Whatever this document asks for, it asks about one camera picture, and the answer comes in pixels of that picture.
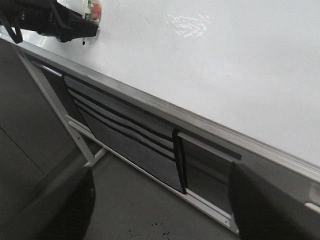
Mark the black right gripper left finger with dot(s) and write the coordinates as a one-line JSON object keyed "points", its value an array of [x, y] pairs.
{"points": [[63, 212]]}

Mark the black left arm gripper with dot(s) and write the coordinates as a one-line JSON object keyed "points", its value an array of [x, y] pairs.
{"points": [[57, 20]]}

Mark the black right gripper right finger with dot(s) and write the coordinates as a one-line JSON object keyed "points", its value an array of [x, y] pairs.
{"points": [[264, 212]]}

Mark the white whiteboard marker black tip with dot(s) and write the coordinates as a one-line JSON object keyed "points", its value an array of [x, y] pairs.
{"points": [[92, 12]]}

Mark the large white whiteboard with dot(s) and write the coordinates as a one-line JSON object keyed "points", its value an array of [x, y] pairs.
{"points": [[246, 71]]}

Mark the white metal stand frame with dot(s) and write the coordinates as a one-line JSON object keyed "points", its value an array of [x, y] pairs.
{"points": [[210, 148]]}

